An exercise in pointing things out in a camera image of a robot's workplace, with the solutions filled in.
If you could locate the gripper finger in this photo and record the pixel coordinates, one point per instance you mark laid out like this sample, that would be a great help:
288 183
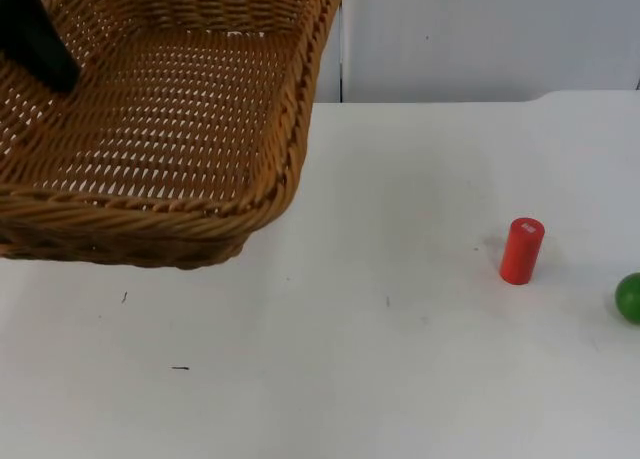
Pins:
35 34

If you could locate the red cylinder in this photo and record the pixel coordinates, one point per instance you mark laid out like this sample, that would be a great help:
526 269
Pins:
520 254

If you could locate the brown wicker basket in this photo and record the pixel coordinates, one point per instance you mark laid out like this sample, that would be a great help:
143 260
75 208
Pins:
175 129

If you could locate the green ball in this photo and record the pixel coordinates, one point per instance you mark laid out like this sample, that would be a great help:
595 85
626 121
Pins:
630 299

